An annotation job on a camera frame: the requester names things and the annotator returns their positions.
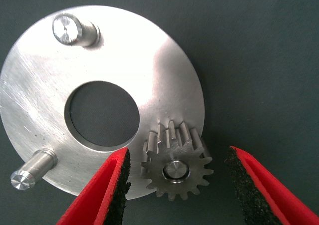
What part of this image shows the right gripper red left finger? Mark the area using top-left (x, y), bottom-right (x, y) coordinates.
top-left (56, 147), bottom-right (132, 225)

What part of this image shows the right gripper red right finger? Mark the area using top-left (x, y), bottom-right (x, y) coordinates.
top-left (224, 146), bottom-right (319, 225)

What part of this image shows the small steel planetary gear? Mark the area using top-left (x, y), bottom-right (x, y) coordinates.
top-left (140, 120), bottom-right (215, 202)

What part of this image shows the round metal carrier plate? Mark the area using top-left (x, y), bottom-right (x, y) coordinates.
top-left (0, 5), bottom-right (206, 201)

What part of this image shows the dark table cloth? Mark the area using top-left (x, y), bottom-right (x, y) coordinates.
top-left (0, 0), bottom-right (319, 225)

